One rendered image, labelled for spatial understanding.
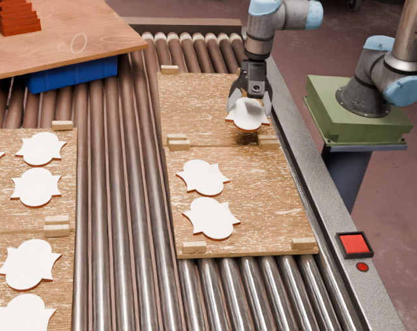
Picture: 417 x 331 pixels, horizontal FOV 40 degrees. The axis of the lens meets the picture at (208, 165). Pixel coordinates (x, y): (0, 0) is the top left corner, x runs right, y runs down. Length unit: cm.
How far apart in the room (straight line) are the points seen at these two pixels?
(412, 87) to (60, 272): 109
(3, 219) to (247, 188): 63
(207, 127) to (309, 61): 253
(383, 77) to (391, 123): 21
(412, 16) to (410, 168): 185
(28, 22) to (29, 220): 78
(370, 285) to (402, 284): 133
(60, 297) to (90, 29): 104
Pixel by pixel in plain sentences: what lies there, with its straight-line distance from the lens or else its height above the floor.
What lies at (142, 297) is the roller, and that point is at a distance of 131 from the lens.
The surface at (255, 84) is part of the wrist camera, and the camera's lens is 153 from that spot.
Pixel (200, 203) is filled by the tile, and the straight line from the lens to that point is 148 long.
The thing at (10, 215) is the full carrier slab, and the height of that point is 94.
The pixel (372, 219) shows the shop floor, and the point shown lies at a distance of 301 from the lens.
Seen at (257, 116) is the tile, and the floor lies 103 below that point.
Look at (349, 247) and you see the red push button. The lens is 149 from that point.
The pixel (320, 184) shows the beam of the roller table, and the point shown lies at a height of 91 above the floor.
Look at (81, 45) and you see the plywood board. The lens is 194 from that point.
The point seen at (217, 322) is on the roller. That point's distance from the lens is 128.
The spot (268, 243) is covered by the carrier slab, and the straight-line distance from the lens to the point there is 143.
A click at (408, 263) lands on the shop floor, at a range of 287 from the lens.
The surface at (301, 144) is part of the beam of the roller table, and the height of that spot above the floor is 92.
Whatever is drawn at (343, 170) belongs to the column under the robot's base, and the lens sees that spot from 206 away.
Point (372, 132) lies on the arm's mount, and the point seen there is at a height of 92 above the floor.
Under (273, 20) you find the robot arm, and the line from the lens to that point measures 151.
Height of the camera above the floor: 196
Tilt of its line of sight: 39 degrees down
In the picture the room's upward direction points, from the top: 7 degrees clockwise
